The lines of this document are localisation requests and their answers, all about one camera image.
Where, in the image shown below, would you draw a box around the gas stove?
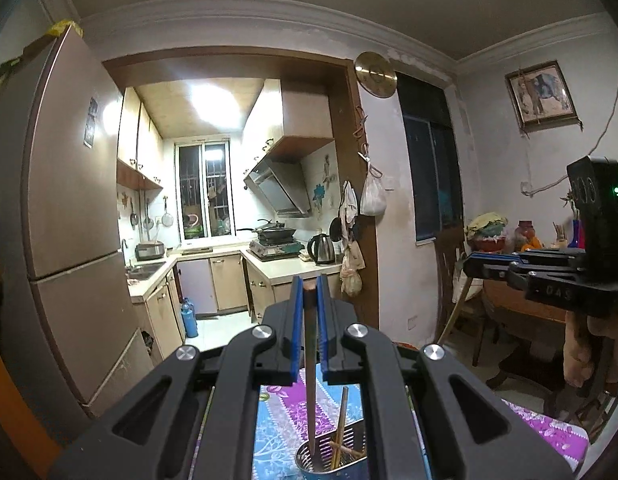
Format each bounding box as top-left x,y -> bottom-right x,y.
248,238 -> 310,262

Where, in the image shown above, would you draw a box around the cloth covered pot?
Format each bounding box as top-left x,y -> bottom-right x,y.
463,212 -> 510,254

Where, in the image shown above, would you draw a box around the hanging beige bags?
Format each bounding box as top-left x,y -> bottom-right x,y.
338,240 -> 365,297

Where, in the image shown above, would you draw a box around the electric kettle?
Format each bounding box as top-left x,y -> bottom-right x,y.
307,233 -> 338,266

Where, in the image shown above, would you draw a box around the dark wooden chair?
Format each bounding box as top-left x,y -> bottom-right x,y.
435,230 -> 483,367

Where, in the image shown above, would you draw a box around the orange wooden cabinet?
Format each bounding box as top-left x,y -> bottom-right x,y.
0,327 -> 66,463

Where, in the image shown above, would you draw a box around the yellow green cloth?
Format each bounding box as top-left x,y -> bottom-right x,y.
0,19 -> 85,97

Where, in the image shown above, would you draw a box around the barred kitchen window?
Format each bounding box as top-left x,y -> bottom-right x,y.
174,139 -> 236,241

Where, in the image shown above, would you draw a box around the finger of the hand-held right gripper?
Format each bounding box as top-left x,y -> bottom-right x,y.
461,248 -> 586,268
463,262 -> 581,287

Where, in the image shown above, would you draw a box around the perforated metal utensil holder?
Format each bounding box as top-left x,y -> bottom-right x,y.
293,422 -> 371,480

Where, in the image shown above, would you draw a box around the steel range hood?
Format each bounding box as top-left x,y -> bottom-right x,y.
243,157 -> 313,219

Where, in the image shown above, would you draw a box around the cabinet above range hood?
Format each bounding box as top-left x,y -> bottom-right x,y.
241,79 -> 336,164

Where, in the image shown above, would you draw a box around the wall cable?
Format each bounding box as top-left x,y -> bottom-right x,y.
519,59 -> 618,199

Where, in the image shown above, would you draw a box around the base kitchen cabinets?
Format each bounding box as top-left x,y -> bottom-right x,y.
126,252 -> 342,361

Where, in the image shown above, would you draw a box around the framed wall picture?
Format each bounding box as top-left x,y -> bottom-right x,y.
504,61 -> 578,129

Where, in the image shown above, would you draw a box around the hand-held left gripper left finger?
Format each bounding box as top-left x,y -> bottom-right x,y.
49,276 -> 307,480

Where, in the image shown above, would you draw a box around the blue water bottle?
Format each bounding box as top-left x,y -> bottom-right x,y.
180,298 -> 200,339

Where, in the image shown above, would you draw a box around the dark wooden side table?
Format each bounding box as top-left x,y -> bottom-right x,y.
480,275 -> 571,402

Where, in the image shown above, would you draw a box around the dark window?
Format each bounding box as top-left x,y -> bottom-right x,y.
396,72 -> 465,246

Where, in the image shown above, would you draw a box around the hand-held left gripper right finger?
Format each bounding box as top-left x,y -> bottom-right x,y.
316,274 -> 573,480

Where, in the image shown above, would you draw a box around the floral striped tablecloth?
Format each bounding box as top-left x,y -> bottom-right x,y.
253,365 -> 591,480

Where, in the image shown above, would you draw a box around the hanging white cloth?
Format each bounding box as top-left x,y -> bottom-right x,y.
338,180 -> 360,224

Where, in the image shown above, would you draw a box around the bunch of wooden chopsticks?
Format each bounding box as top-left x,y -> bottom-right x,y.
316,386 -> 368,467

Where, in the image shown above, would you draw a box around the long brown chopstick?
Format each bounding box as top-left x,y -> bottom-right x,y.
302,282 -> 319,459

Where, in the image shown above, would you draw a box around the wall kitchen cabinets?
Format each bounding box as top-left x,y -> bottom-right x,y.
116,87 -> 165,191

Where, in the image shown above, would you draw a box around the refrigerator sticker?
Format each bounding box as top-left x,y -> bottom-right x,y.
83,97 -> 99,149

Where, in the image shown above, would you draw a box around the brown refrigerator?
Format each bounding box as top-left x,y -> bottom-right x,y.
0,25 -> 157,420

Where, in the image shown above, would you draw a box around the hanging white plastic bag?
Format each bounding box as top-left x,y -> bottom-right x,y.
359,167 -> 388,217

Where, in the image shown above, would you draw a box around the black wok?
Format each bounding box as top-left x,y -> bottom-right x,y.
237,219 -> 296,241

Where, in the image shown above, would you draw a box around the round gold wall clock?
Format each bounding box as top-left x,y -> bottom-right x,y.
353,51 -> 398,99

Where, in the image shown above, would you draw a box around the person's right hand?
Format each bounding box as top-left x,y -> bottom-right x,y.
562,312 -> 613,389

